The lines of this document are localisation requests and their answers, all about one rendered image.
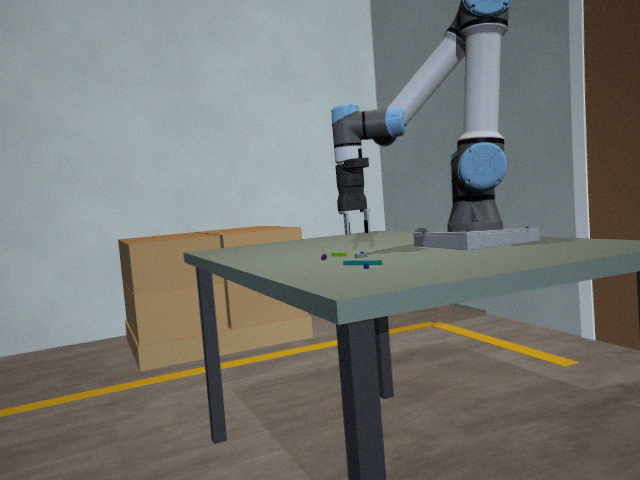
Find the turquoise rod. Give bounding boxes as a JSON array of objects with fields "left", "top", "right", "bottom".
[{"left": 343, "top": 260, "right": 382, "bottom": 265}]

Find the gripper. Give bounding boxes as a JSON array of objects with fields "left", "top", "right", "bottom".
[{"left": 334, "top": 146, "right": 370, "bottom": 235}]

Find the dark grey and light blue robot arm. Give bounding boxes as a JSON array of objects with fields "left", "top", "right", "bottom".
[{"left": 332, "top": 0, "right": 512, "bottom": 232}]

